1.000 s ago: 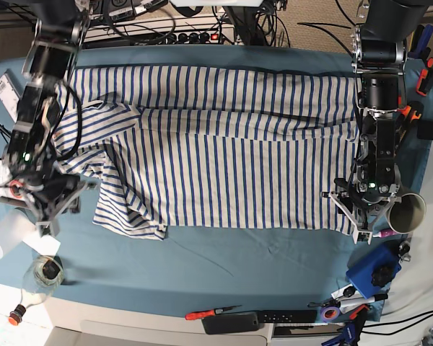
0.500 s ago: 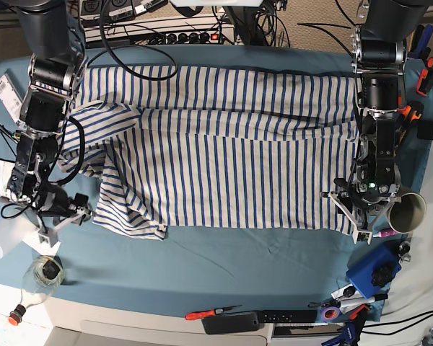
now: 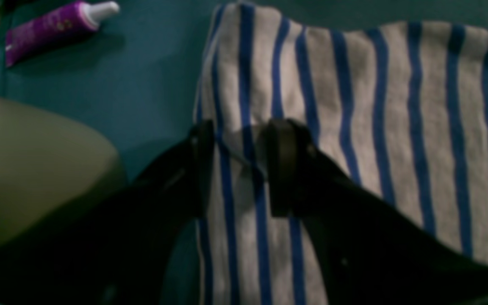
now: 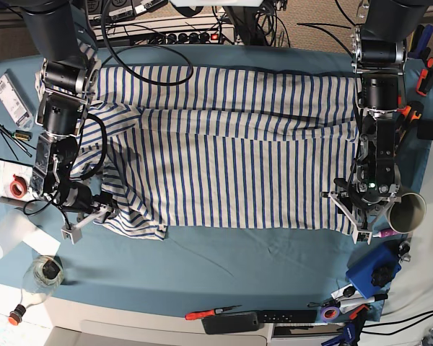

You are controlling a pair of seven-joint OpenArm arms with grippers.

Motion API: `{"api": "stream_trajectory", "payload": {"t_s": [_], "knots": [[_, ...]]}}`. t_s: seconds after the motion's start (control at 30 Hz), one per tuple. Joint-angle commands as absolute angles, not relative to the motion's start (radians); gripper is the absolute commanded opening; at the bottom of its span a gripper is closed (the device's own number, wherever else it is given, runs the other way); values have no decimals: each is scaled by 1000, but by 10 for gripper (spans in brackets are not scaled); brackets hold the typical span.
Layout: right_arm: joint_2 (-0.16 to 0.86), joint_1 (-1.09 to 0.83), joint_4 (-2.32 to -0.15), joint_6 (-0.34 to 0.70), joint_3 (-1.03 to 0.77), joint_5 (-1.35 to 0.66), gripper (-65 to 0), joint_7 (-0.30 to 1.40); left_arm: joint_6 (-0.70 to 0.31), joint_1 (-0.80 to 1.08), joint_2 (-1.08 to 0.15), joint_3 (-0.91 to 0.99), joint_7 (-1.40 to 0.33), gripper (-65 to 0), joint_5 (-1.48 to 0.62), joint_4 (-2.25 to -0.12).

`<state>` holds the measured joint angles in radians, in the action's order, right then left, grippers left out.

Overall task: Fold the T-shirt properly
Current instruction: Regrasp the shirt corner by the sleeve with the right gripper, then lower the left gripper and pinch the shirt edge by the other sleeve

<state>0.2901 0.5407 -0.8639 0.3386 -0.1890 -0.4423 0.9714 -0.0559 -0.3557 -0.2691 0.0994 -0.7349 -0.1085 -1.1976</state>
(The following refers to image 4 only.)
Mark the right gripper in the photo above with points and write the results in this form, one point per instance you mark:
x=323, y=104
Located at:
x=80, y=207

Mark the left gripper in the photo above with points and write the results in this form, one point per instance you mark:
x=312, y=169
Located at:
x=364, y=204

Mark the blue white striped T-shirt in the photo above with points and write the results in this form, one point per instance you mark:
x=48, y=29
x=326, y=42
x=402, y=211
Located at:
x=225, y=147

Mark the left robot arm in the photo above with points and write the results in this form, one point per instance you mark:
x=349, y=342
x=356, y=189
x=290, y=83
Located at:
x=380, y=52

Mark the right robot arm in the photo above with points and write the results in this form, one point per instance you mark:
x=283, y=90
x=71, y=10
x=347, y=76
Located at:
x=62, y=34

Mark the pink white small tube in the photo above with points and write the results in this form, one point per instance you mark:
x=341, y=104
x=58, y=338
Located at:
x=384, y=233

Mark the beige ceramic mug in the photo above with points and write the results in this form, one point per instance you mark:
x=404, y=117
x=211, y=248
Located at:
x=407, y=215

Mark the red tape roll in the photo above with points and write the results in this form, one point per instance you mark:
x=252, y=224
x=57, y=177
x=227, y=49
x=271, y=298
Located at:
x=18, y=187

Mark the blue box with black knob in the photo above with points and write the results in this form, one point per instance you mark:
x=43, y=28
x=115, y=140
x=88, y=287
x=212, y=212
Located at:
x=375, y=270

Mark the clear glass bottle orange cap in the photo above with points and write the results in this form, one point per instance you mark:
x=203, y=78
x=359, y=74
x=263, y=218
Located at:
x=39, y=283

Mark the black zip ties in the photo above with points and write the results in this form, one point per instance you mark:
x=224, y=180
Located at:
x=24, y=146

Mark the black square block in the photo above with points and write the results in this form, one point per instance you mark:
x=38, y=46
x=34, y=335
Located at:
x=425, y=130

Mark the orange black utility knife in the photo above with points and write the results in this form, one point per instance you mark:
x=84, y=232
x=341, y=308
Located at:
x=407, y=120

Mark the white packaged device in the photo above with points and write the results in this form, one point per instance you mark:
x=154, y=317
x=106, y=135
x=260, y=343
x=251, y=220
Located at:
x=14, y=103

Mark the black marker pen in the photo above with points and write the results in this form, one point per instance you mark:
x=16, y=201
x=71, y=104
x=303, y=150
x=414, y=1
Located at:
x=360, y=301

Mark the purple tape roll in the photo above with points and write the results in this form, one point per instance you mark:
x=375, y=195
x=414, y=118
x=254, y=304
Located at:
x=329, y=313

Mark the orange black clamp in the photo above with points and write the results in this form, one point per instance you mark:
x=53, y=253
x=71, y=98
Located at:
x=425, y=82

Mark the blue black spring clamp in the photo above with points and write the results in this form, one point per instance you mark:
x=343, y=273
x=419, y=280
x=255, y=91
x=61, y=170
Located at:
x=350, y=332

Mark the black remote control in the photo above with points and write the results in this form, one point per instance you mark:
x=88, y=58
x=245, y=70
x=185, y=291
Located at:
x=287, y=316

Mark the blue clamp top right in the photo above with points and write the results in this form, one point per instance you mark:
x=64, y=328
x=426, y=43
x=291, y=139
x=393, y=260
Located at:
x=419, y=40

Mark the black smartphone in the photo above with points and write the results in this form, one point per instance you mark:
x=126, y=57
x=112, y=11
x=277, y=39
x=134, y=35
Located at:
x=231, y=323

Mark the black power strip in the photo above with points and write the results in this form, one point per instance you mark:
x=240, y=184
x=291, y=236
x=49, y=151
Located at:
x=184, y=38

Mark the red handled screwdriver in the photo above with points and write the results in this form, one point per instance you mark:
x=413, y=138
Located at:
x=213, y=312

